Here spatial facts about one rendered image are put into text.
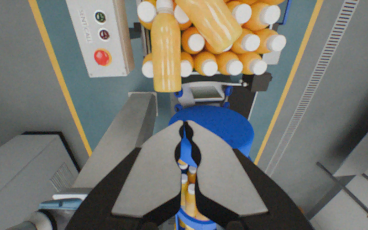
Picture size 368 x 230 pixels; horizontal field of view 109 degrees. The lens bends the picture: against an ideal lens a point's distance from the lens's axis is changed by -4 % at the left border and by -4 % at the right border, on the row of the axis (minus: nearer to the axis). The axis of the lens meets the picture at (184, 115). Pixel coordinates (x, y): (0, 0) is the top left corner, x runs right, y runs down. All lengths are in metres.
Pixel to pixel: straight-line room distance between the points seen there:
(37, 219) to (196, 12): 0.62
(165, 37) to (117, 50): 0.13
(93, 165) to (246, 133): 0.72
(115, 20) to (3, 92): 2.11
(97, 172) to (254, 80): 0.80
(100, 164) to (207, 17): 0.77
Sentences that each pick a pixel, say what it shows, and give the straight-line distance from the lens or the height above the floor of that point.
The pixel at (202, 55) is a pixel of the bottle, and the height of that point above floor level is 1.06.
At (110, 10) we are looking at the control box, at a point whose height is 1.10.
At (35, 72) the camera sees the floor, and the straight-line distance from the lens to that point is 2.06.
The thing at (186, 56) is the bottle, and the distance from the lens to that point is 0.43.
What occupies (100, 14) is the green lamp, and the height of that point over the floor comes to 1.11.
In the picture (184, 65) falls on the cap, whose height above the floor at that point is 1.10.
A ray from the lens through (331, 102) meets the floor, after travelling 2.65.
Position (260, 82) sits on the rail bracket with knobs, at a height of 1.00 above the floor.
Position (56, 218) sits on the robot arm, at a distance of 0.58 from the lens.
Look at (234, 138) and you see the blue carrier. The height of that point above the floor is 1.18.
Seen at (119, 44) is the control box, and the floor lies 1.10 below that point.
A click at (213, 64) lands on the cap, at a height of 1.10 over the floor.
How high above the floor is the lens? 1.49
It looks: 59 degrees down
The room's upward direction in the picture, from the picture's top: 172 degrees clockwise
